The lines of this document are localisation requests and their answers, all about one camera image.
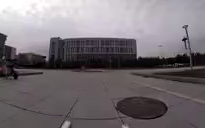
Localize round manhole cover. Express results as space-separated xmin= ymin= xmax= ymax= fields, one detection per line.
xmin=115 ymin=96 xmax=169 ymax=121

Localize row of dark trees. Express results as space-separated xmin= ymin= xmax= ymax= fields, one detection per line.
xmin=136 ymin=52 xmax=205 ymax=69

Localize person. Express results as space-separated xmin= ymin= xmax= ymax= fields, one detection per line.
xmin=0 ymin=55 xmax=20 ymax=81

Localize low building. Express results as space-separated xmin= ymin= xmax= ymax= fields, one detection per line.
xmin=3 ymin=45 xmax=47 ymax=68

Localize wide glass-fronted building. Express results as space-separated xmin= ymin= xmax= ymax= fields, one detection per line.
xmin=48 ymin=36 xmax=138 ymax=69

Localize grey paved plaza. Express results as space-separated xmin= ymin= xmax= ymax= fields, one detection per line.
xmin=0 ymin=66 xmax=205 ymax=128

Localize tall lamp pole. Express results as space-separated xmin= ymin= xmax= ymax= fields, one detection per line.
xmin=181 ymin=24 xmax=194 ymax=70

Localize dark grass strip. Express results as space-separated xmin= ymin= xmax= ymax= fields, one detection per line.
xmin=131 ymin=67 xmax=205 ymax=86

